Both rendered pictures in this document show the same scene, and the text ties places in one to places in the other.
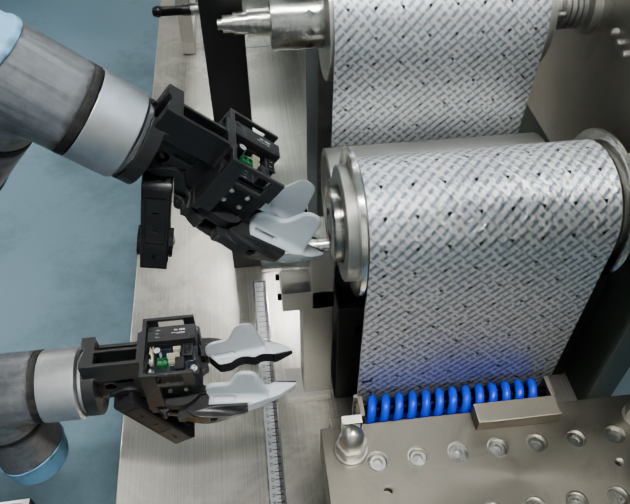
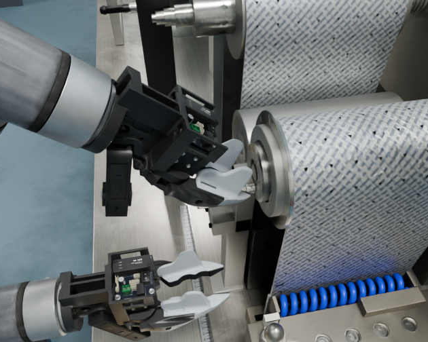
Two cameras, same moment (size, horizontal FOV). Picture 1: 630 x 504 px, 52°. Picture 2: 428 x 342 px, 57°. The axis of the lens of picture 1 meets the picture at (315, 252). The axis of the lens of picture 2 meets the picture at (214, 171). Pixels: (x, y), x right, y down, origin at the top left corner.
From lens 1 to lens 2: 16 cm
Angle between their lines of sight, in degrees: 3
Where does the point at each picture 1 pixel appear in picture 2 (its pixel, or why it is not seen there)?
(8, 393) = (2, 323)
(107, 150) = (77, 127)
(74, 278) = (47, 198)
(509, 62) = (374, 39)
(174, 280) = not seen: hidden behind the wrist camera
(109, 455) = not seen: hidden behind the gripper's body
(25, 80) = not seen: outside the picture
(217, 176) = (172, 143)
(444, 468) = not seen: outside the picture
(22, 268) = (11, 193)
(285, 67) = (186, 51)
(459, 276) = (359, 208)
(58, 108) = (30, 91)
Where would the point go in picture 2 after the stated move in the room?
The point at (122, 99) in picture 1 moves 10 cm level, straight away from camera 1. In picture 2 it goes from (88, 81) to (68, 26)
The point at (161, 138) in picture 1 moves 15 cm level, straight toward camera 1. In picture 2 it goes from (123, 113) to (171, 254)
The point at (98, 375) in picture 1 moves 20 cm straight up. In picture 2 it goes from (75, 302) to (13, 202)
